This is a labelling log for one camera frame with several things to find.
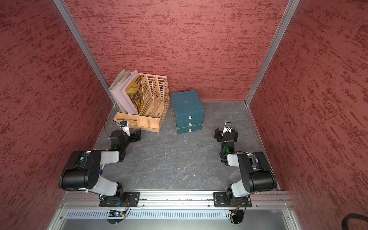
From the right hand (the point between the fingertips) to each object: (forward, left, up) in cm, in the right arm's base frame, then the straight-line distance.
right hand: (225, 130), depth 93 cm
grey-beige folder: (+31, +69, +23) cm, 79 cm away
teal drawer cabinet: (+5, +24, +14) cm, 28 cm away
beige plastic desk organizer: (+29, +50, +2) cm, 57 cm away
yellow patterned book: (+24, +62, +15) cm, 68 cm away
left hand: (+1, +62, -1) cm, 62 cm away
